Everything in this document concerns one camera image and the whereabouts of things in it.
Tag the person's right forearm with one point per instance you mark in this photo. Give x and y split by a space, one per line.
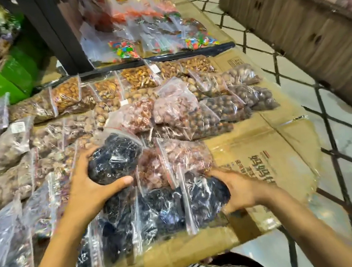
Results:
311 233

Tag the black shelf pillar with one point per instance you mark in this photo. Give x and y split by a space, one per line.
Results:
53 25

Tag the brown cardboard sheet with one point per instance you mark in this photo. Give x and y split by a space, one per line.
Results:
260 147

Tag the wooden display counter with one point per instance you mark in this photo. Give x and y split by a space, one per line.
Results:
310 34

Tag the pile of brown nut bags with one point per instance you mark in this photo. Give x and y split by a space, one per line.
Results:
223 107

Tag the person's right hand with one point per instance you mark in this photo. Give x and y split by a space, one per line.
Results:
246 192

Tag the person's left hand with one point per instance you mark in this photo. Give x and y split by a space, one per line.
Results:
81 193

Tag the person's left thumb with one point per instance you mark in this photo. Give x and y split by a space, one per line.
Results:
117 186

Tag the reddish dried fruit bag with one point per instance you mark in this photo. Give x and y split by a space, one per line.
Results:
136 117
188 155
173 106
150 172

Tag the black shelf rail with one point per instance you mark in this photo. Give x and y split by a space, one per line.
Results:
186 54

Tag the pile of dark fruit bags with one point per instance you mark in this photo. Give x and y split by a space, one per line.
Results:
159 209

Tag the pile of greyish snack bags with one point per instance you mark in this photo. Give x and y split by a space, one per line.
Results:
6 144

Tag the pile of colourful candy bags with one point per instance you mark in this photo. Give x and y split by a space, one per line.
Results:
157 23

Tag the person's right thumb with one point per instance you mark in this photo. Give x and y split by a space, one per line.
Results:
216 173

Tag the person's left forearm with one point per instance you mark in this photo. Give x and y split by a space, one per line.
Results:
60 256

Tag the dark dried fruit packet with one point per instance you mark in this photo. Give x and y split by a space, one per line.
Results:
115 159
202 198

